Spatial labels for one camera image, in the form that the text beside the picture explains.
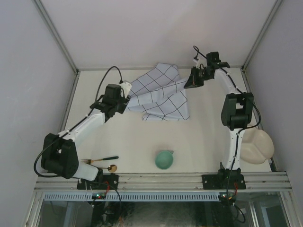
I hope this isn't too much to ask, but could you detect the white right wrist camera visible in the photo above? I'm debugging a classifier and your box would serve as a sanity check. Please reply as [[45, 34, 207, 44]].
[[193, 57, 204, 70]]

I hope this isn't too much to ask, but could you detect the cream divided plate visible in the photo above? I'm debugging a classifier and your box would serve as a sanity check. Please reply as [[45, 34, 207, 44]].
[[240, 128, 275, 165]]

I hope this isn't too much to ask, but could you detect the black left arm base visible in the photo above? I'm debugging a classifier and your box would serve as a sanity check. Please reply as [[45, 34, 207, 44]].
[[77, 174, 119, 191]]

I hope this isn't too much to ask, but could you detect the white black-grid tablecloth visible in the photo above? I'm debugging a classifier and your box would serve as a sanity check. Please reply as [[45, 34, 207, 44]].
[[126, 63, 190, 121]]

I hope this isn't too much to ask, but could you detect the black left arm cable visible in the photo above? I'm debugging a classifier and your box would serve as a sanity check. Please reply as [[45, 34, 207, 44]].
[[33, 66, 124, 177]]

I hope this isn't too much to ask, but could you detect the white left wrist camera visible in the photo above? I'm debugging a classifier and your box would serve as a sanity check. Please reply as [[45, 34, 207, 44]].
[[119, 81, 132, 97]]

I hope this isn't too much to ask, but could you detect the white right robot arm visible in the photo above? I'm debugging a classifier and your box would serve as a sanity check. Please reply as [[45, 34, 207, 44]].
[[184, 52, 254, 172]]

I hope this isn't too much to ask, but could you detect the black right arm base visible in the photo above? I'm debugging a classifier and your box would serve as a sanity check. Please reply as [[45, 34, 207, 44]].
[[202, 174, 246, 190]]

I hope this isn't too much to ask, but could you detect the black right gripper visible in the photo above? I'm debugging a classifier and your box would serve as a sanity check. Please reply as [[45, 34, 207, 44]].
[[184, 66, 213, 89]]

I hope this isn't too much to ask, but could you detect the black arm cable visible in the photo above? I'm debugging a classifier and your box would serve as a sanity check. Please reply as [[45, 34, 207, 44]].
[[193, 45, 261, 130], [33, 66, 124, 177]]

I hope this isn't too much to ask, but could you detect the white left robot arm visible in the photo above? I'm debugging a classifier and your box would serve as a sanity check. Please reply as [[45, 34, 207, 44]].
[[38, 81, 132, 189]]

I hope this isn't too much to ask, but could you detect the gold fork green handle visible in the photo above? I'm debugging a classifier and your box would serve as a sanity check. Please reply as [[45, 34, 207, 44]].
[[81, 156, 119, 164]]

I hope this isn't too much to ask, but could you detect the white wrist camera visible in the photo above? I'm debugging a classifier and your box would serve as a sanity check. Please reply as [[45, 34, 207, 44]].
[[119, 81, 132, 97], [193, 57, 204, 70]]

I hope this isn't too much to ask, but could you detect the gold spoon green handle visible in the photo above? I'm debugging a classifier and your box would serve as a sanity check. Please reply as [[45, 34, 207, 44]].
[[100, 165, 117, 173]]

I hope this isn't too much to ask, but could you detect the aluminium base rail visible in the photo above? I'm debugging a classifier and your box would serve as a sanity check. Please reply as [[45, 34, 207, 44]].
[[35, 172, 292, 192]]

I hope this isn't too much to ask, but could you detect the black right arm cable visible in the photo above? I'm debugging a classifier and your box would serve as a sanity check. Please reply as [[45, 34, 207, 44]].
[[193, 45, 261, 130]]

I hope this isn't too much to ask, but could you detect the blue slotted cable duct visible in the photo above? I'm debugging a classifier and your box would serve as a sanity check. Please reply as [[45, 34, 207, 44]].
[[44, 192, 220, 202]]

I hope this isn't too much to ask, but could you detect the aluminium enclosure frame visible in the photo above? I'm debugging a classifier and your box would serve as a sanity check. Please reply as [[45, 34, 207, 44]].
[[33, 0, 287, 173]]

